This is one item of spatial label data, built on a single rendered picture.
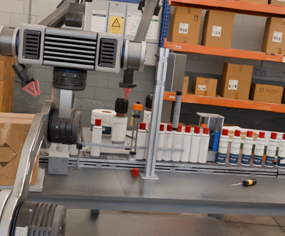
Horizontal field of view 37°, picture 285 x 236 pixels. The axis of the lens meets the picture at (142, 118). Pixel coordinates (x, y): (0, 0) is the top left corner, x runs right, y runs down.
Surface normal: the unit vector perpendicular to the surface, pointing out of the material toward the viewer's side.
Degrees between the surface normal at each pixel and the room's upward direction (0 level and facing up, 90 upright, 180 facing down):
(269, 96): 90
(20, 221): 46
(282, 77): 90
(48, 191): 0
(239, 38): 90
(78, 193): 0
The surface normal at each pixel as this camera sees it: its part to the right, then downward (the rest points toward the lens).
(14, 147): 0.32, 0.19
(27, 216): 0.10, -0.70
